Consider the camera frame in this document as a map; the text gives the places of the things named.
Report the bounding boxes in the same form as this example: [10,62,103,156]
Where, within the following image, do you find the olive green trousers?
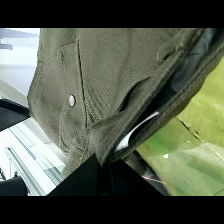
[27,28,224,178]

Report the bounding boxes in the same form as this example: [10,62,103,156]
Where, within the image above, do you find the silver frame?
[3,126,68,197]

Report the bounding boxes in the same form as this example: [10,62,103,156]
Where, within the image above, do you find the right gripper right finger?
[109,150,172,197]

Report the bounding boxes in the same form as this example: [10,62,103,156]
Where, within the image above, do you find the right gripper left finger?
[48,153,111,197]

